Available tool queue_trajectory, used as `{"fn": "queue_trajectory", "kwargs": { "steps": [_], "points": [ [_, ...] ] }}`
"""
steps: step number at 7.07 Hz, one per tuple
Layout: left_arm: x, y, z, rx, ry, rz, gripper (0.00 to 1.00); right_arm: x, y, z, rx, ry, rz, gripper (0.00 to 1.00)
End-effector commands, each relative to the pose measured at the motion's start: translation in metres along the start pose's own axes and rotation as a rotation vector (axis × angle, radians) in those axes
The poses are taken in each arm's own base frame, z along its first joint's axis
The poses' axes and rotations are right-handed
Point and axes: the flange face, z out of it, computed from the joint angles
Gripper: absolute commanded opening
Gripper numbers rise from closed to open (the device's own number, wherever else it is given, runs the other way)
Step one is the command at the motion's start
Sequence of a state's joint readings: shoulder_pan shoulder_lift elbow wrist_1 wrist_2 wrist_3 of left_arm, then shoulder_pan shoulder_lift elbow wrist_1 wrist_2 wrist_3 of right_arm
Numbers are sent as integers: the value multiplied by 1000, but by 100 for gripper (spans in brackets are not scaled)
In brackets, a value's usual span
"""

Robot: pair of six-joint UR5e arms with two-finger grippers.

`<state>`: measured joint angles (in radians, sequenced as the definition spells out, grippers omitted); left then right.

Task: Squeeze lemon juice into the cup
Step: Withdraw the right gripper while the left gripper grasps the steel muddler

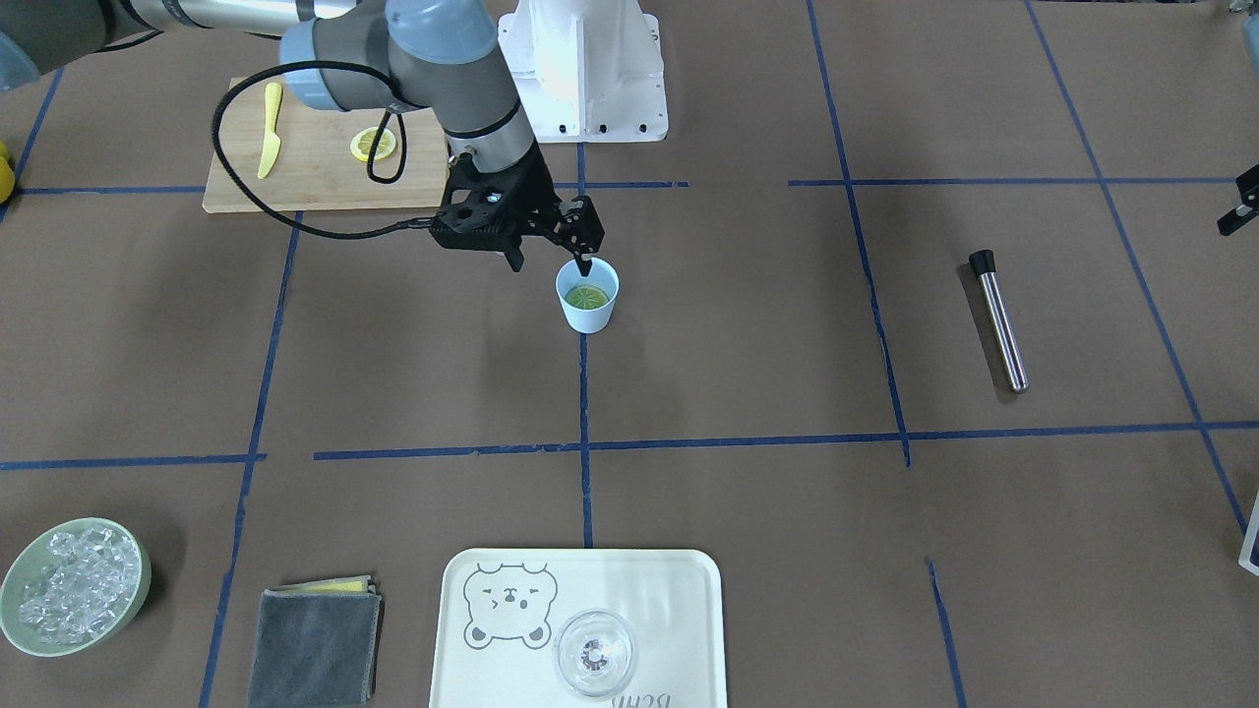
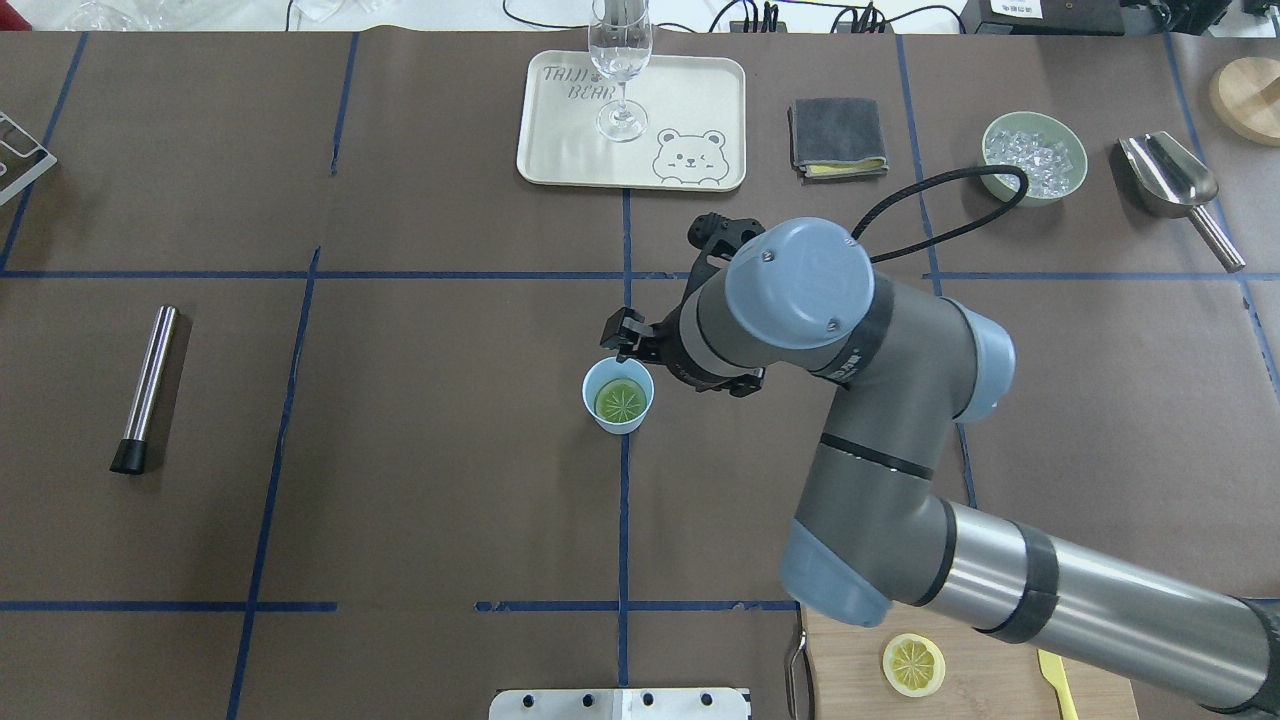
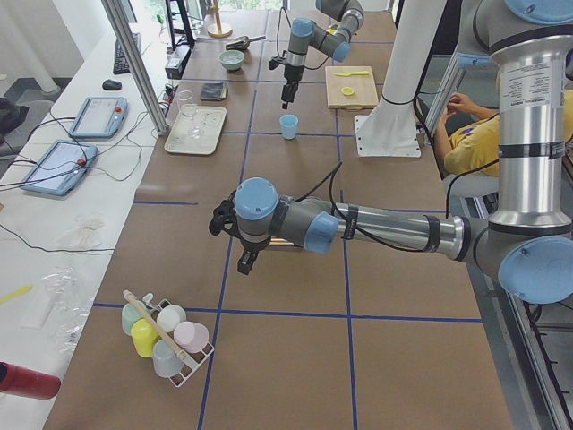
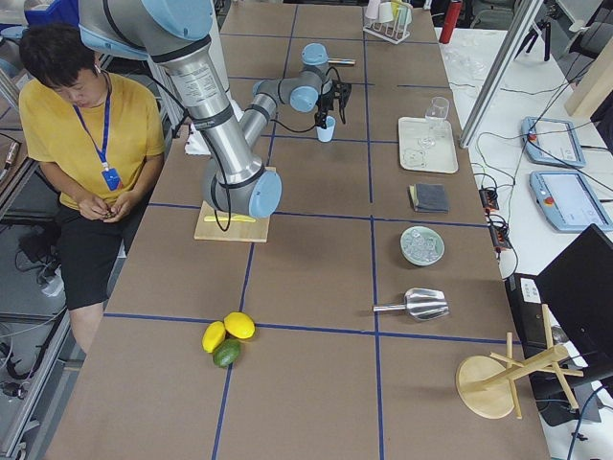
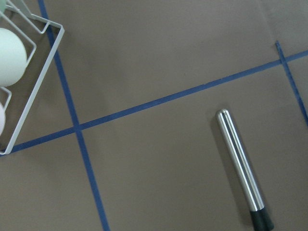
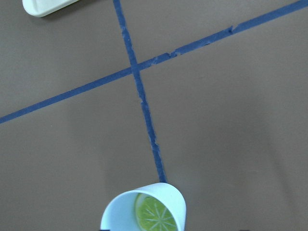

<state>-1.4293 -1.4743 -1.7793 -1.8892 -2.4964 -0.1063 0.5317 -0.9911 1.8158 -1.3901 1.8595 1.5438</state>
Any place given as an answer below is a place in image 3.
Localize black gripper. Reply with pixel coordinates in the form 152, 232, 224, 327
281, 64, 304, 109
237, 234, 271, 274

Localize light blue plastic cup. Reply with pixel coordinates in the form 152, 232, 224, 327
279, 114, 299, 140

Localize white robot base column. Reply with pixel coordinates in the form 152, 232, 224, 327
355, 0, 447, 158

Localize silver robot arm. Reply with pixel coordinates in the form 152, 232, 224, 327
229, 1, 572, 304
273, 0, 364, 109

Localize pink plastic cup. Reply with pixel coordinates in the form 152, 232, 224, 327
173, 321, 210, 353

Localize wooden cup tree stand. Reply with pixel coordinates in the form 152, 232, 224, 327
207, 0, 233, 39

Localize white plastic cup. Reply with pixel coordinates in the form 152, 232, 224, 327
157, 305, 186, 333

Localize yellow plastic cup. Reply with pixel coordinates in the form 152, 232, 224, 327
131, 318, 160, 358

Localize grey plastic cup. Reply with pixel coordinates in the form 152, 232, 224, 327
152, 340, 183, 378

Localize green plastic cup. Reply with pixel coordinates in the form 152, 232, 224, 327
121, 303, 142, 336

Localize wooden cutting board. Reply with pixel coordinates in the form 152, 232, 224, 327
325, 66, 379, 109

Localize green bowl of ice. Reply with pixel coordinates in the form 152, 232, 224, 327
218, 49, 245, 72

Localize steel ice scoop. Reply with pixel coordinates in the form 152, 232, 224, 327
225, 35, 266, 51

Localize yellow plastic knife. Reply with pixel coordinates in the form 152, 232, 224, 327
334, 70, 371, 77

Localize grey folded cloth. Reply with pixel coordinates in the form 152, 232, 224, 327
200, 82, 227, 101

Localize cream serving tray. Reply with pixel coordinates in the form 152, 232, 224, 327
164, 107, 227, 156

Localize clear wine glass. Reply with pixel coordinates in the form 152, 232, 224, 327
176, 90, 201, 139

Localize white crumpled gloves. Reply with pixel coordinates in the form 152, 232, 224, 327
68, 214, 105, 251

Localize black keyboard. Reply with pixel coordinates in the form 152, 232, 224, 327
113, 33, 141, 75

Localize black computer mouse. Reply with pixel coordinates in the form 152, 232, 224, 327
102, 79, 123, 90

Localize person in yellow shirt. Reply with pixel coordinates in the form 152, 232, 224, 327
433, 92, 500, 177

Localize clear plastic wrap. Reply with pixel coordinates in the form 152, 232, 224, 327
42, 267, 93, 357

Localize blue teach pendant far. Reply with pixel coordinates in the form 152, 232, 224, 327
68, 97, 128, 140

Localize blue teach pendant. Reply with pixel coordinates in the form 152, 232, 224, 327
68, 97, 128, 140
20, 140, 98, 196

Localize blue teach pendant near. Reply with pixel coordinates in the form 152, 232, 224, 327
20, 140, 98, 196

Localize red bottle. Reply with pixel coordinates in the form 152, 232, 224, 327
1, 362, 61, 400

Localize white wire cup rack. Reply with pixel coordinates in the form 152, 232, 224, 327
143, 293, 214, 388

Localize wooden rack handle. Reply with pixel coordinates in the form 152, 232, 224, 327
123, 289, 186, 361

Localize aluminium frame post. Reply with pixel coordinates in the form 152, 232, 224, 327
101, 0, 169, 136

